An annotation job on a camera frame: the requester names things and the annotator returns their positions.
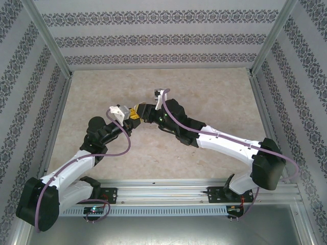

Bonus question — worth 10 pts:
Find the left controller circuit board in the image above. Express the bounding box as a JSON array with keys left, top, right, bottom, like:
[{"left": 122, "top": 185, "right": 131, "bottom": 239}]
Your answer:
[{"left": 83, "top": 206, "right": 106, "bottom": 215}]

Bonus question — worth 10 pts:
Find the grey sheet metal panel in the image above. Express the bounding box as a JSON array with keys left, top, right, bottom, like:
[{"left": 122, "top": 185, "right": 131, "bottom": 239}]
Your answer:
[{"left": 25, "top": 215, "right": 315, "bottom": 245}]

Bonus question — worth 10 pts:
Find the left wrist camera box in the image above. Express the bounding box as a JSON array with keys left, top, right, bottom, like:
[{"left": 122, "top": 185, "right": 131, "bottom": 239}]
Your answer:
[{"left": 108, "top": 104, "right": 131, "bottom": 124}]

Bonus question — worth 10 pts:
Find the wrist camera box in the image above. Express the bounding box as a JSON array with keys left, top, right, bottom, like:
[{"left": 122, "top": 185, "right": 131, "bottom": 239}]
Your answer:
[
  {"left": 108, "top": 104, "right": 131, "bottom": 124},
  {"left": 153, "top": 88, "right": 168, "bottom": 111}
]

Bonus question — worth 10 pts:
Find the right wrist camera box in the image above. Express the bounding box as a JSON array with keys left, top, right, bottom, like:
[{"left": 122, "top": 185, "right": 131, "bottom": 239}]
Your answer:
[{"left": 153, "top": 88, "right": 168, "bottom": 111}]

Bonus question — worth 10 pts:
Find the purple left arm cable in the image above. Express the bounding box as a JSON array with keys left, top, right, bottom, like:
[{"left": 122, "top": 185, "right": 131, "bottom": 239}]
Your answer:
[{"left": 35, "top": 109, "right": 132, "bottom": 233}]

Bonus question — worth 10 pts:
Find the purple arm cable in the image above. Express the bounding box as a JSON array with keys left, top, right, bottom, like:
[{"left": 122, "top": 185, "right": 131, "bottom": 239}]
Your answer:
[
  {"left": 162, "top": 88, "right": 300, "bottom": 220},
  {"left": 35, "top": 109, "right": 132, "bottom": 233}
]

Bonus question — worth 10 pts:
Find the aluminium frame side rail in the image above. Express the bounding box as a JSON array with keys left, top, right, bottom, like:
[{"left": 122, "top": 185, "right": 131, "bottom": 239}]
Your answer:
[
  {"left": 34, "top": 75, "right": 75, "bottom": 186},
  {"left": 249, "top": 75, "right": 291, "bottom": 184}
]

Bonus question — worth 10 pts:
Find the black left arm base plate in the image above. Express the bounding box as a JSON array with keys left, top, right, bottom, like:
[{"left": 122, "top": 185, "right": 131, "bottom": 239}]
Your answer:
[{"left": 99, "top": 187, "right": 119, "bottom": 205}]

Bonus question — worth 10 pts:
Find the aluminium mounting rail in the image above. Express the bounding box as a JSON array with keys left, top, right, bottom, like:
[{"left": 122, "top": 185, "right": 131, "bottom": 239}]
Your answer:
[{"left": 24, "top": 178, "right": 300, "bottom": 205}]

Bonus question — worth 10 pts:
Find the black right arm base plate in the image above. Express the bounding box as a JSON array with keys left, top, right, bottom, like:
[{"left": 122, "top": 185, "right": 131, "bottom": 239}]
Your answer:
[{"left": 206, "top": 185, "right": 254, "bottom": 204}]

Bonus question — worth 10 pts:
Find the slotted grey cable tray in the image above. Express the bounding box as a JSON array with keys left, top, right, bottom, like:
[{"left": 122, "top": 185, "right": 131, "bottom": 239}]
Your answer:
[{"left": 62, "top": 205, "right": 228, "bottom": 217}]

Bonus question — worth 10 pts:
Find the aluminium frame corner post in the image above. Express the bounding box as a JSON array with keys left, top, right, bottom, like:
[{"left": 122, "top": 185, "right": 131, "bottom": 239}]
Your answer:
[
  {"left": 249, "top": 0, "right": 299, "bottom": 77},
  {"left": 24, "top": 0, "right": 74, "bottom": 78}
]

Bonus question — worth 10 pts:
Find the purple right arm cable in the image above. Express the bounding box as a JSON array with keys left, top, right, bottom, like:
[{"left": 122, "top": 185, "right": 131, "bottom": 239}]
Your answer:
[{"left": 162, "top": 88, "right": 300, "bottom": 220}]

